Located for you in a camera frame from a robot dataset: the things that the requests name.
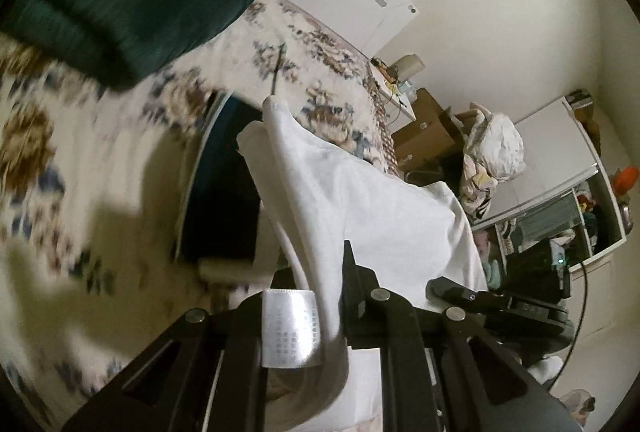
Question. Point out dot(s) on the person's right hand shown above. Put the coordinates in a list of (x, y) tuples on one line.
[(547, 369)]

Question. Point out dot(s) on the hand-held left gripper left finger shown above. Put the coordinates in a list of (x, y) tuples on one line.
[(200, 362)]

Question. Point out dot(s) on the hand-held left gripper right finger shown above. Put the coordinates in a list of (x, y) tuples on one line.
[(405, 352)]

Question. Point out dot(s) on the brown box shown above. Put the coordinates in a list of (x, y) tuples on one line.
[(582, 104)]

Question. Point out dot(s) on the orange plush toy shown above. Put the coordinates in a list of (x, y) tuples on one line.
[(627, 179)]

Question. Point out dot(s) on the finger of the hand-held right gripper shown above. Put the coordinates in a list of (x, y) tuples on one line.
[(450, 292)]

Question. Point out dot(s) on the white nightstand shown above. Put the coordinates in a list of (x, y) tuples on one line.
[(397, 99)]

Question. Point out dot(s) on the large cardboard box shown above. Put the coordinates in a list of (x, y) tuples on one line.
[(425, 131)]

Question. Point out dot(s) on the beige table lamp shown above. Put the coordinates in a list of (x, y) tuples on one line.
[(410, 65)]

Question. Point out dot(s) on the pink folded clothes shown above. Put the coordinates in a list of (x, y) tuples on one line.
[(482, 244)]

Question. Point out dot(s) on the teal folded clothes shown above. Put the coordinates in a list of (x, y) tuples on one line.
[(492, 274)]

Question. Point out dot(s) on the floral bedspread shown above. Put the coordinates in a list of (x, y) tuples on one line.
[(50, 161)]

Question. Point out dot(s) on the white plastic bag pile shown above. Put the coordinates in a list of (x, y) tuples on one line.
[(495, 146)]

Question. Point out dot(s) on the clear plastic bag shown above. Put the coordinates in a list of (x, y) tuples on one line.
[(577, 404)]

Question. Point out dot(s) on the white t-shirt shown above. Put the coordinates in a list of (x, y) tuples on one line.
[(360, 202)]

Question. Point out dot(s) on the white wardrobe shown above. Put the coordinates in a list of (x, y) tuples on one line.
[(545, 146)]

